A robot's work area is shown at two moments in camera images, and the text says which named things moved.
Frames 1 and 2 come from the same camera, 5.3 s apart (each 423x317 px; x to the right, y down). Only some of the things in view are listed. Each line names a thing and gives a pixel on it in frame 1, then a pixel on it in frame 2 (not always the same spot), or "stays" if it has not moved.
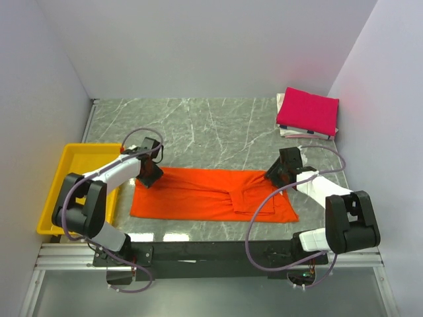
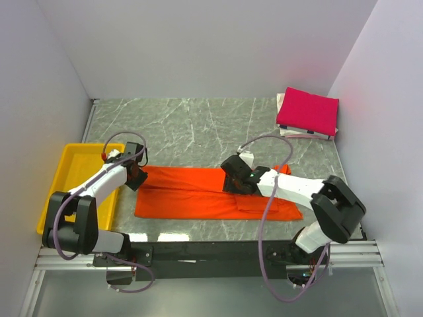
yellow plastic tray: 78,158 stays
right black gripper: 271,173 -> 228,185
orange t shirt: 213,194 stays
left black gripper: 148,181 -> 135,185
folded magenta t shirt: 308,112 stays
